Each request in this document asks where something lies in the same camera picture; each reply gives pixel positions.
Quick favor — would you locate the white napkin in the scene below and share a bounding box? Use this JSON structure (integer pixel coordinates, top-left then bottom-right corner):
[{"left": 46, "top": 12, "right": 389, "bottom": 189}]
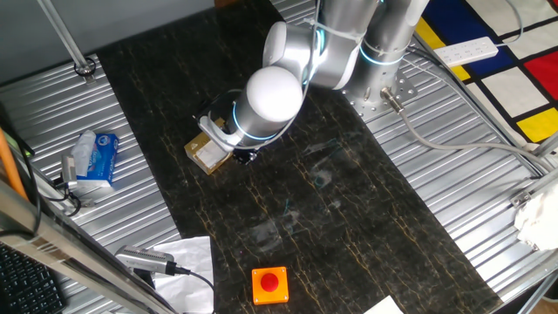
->
[{"left": 198, "top": 139, "right": 230, "bottom": 169}]

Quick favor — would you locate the aluminium frame beam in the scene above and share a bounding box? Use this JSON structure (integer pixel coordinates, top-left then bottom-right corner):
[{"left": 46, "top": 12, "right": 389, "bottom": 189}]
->
[{"left": 0, "top": 178, "right": 178, "bottom": 314}]

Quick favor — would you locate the colourful squares floor mat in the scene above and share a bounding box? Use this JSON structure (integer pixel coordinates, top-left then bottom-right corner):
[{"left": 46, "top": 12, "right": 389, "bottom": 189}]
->
[{"left": 412, "top": 0, "right": 558, "bottom": 145}]

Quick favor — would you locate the crumpled white cloth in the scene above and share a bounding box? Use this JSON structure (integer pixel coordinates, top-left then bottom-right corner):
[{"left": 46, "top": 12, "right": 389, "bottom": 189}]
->
[{"left": 513, "top": 182, "right": 558, "bottom": 252}]

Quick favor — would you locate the silver camera stand pole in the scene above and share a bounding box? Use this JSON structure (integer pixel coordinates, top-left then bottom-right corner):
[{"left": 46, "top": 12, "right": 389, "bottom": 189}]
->
[{"left": 37, "top": 0, "right": 98, "bottom": 85}]

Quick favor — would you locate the small silver camera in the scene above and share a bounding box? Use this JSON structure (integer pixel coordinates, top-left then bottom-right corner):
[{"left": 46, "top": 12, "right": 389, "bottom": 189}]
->
[{"left": 60, "top": 154, "right": 79, "bottom": 191}]

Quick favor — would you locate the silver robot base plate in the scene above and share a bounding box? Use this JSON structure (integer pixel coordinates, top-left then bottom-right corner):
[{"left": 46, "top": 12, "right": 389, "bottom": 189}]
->
[{"left": 342, "top": 69, "right": 419, "bottom": 121}]

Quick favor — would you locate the orange pole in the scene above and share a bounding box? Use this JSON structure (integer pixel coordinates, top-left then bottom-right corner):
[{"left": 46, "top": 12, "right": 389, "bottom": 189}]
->
[{"left": 0, "top": 128, "right": 30, "bottom": 201}]

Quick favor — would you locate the dark marble pattern mat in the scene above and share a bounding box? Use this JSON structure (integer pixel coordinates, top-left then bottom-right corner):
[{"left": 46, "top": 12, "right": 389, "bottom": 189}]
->
[{"left": 94, "top": 0, "right": 505, "bottom": 314}]

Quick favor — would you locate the black camera cable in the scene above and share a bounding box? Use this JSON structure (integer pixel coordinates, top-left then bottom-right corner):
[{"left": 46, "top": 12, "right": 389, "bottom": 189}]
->
[{"left": 167, "top": 261, "right": 215, "bottom": 314}]

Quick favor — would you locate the white tissue in blue pack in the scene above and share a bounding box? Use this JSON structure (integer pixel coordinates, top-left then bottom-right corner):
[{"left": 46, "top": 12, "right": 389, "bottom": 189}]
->
[{"left": 69, "top": 129, "right": 97, "bottom": 178}]

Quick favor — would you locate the gold tissue pack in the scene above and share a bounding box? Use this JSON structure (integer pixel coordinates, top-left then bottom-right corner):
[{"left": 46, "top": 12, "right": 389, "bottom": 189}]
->
[{"left": 183, "top": 116, "right": 235, "bottom": 176}]

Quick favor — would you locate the flat white paper sheet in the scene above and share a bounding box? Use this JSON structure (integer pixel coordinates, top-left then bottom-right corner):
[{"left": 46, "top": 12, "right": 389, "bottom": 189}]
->
[{"left": 150, "top": 235, "right": 215, "bottom": 314}]

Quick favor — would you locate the black coiled wrist cable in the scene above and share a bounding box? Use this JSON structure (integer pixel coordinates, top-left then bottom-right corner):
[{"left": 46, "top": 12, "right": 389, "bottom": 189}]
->
[{"left": 194, "top": 89, "right": 239, "bottom": 127}]

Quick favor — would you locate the small white paper sheet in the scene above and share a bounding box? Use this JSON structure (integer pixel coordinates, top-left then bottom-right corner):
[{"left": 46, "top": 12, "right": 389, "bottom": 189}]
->
[{"left": 364, "top": 295, "right": 405, "bottom": 314}]

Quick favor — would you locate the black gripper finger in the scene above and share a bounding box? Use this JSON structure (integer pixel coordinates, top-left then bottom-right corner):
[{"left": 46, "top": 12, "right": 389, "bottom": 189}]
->
[{"left": 233, "top": 147, "right": 259, "bottom": 166}]

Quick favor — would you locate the silver camera mount arm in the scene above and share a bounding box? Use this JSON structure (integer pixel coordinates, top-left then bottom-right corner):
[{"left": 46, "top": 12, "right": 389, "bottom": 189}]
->
[{"left": 30, "top": 165, "right": 96, "bottom": 209}]

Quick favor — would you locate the orange emergency stop button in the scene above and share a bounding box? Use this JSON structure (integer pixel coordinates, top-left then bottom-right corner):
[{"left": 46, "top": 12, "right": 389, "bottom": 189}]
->
[{"left": 251, "top": 265, "right": 290, "bottom": 306}]

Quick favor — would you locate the blue tissue pack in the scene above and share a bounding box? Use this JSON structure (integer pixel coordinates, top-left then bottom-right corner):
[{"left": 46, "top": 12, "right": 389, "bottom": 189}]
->
[{"left": 76, "top": 133, "right": 120, "bottom": 189}]

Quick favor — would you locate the grey cable with metal connector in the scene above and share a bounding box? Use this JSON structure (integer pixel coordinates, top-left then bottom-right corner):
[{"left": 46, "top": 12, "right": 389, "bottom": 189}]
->
[{"left": 379, "top": 85, "right": 555, "bottom": 174}]

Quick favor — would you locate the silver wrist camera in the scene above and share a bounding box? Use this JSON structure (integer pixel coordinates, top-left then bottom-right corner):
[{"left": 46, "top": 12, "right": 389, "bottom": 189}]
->
[{"left": 198, "top": 113, "right": 239, "bottom": 154}]

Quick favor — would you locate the black keyboard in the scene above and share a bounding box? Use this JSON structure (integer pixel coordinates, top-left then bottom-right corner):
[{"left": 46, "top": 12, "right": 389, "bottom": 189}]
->
[{"left": 0, "top": 242, "right": 69, "bottom": 314}]

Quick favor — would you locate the white power strip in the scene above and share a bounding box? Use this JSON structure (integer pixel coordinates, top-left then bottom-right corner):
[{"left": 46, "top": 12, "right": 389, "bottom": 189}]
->
[{"left": 433, "top": 36, "right": 500, "bottom": 69}]

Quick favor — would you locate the aluminium frame rail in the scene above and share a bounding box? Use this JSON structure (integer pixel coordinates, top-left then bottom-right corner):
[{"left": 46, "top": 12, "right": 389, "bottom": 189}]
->
[
  {"left": 532, "top": 130, "right": 558, "bottom": 159},
  {"left": 509, "top": 165, "right": 558, "bottom": 209}
]

